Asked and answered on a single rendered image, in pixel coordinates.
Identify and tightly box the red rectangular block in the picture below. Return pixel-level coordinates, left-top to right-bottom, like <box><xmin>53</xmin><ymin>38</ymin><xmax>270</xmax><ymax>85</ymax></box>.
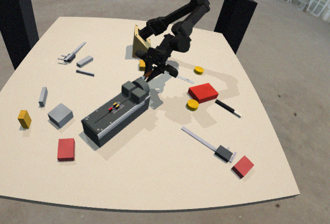
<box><xmin>57</xmin><ymin>138</ymin><xmax>75</xmax><ymax>162</ymax></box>
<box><xmin>231</xmin><ymin>155</ymin><xmax>254</xmax><ymax>178</ymax></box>
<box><xmin>188</xmin><ymin>83</ymin><xmax>219</xmax><ymax>104</ymax></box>

